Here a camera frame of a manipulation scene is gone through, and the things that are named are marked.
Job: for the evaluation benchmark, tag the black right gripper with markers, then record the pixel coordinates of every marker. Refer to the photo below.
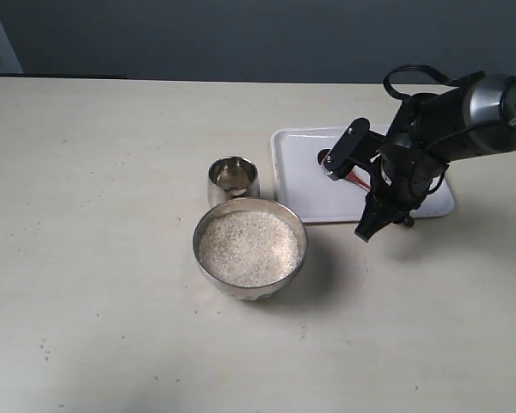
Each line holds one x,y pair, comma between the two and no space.
404,170

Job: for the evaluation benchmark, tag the dark red wooden spoon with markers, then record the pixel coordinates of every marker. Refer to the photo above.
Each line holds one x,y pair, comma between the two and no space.
350,177

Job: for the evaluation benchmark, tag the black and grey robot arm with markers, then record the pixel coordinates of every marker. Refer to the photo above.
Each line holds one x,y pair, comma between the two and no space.
475,120

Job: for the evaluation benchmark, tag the large steel rice bowl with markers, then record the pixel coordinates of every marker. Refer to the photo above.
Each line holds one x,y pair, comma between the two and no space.
245,205

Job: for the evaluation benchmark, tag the small steel cup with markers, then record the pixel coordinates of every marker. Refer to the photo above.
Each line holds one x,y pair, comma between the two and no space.
231,178

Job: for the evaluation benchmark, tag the white rectangular plastic tray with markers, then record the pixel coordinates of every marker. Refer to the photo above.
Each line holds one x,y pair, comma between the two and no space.
301,185

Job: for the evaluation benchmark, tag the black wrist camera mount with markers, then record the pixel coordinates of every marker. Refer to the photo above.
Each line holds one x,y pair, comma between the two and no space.
356,147

